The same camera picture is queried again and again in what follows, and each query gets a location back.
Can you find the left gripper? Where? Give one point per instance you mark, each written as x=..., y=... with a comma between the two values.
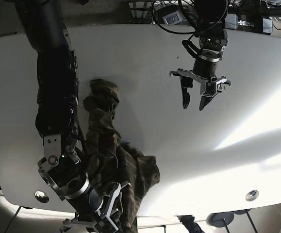
x=203, y=72

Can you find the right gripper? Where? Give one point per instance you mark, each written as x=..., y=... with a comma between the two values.
x=93, y=210

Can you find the camouflage T-shirt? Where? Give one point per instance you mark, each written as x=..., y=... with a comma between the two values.
x=113, y=160

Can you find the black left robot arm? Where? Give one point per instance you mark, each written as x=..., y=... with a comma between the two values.
x=213, y=40

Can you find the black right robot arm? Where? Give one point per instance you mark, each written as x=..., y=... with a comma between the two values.
x=64, y=165

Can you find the left black floor stand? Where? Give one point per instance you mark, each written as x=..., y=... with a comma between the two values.
x=220, y=220

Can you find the black floor stand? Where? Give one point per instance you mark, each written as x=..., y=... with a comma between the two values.
x=246, y=212
x=220, y=220

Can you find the right black floor stand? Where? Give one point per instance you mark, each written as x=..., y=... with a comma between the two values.
x=246, y=212

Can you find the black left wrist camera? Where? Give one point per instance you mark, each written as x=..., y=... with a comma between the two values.
x=186, y=83

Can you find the table cable grommet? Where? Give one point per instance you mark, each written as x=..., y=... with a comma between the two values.
x=252, y=195
x=41, y=196

